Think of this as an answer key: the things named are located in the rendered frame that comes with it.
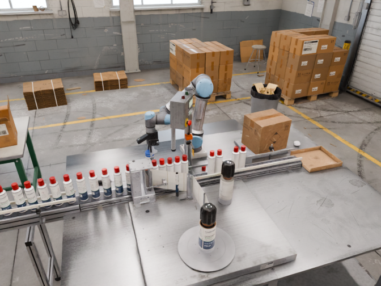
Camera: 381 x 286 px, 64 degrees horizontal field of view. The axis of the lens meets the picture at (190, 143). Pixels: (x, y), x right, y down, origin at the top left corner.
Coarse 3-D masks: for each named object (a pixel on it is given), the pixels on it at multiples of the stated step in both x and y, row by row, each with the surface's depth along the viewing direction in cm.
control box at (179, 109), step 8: (176, 96) 191; (176, 104) 185; (184, 104) 184; (192, 104) 200; (176, 112) 188; (184, 112) 187; (176, 120) 191; (184, 120) 190; (176, 128) 194; (184, 128) 192
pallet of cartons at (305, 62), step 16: (272, 32) 552; (288, 32) 542; (304, 32) 549; (320, 32) 562; (272, 48) 559; (288, 48) 522; (304, 48) 495; (320, 48) 509; (336, 48) 549; (272, 64) 568; (288, 64) 527; (304, 64) 511; (320, 64) 525; (336, 64) 541; (272, 80) 577; (288, 80) 535; (304, 80) 530; (320, 80) 545; (336, 80) 561; (288, 96) 544; (320, 96) 580; (336, 96) 584
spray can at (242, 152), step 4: (244, 148) 215; (240, 152) 216; (244, 152) 216; (240, 156) 218; (244, 156) 217; (240, 160) 219; (244, 160) 219; (240, 164) 221; (244, 164) 222; (240, 168) 222
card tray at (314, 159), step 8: (296, 152) 254; (304, 152) 256; (312, 152) 256; (320, 152) 257; (328, 152) 252; (304, 160) 246; (312, 160) 246; (320, 160) 246; (328, 160) 246; (336, 160) 244; (312, 168) 231; (320, 168) 234; (328, 168) 237
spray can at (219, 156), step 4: (220, 152) 210; (216, 156) 212; (220, 156) 211; (216, 160) 213; (220, 160) 212; (216, 164) 215; (220, 164) 214; (216, 168) 216; (220, 168) 216; (216, 172) 218; (220, 172) 218
